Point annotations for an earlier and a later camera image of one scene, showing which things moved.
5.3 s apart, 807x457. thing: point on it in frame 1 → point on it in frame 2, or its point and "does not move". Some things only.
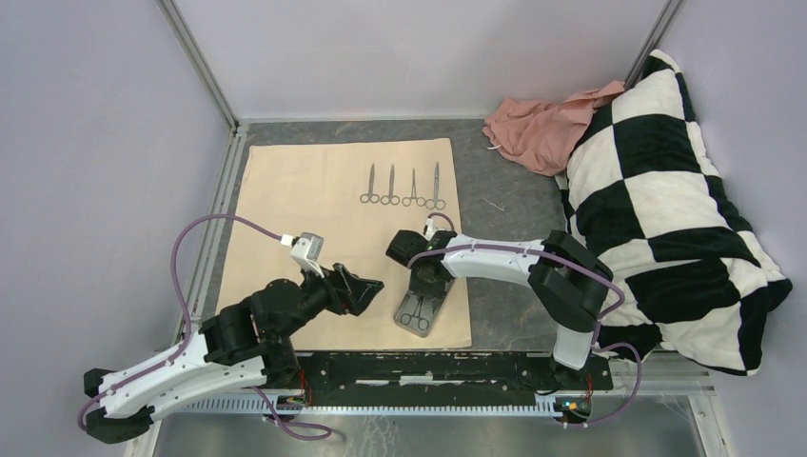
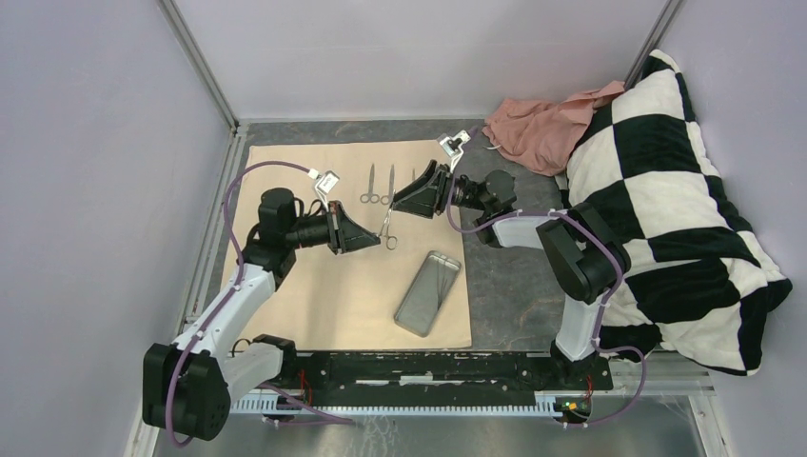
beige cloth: (357, 196) does not move
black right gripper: (436, 291) → (428, 189)
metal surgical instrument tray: (419, 313) does not move
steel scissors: (366, 198) does not move
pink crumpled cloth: (541, 135) does not move
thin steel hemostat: (423, 323) → (391, 241)
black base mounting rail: (444, 377) does not move
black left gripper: (356, 291) → (343, 234)
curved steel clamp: (393, 199) does not move
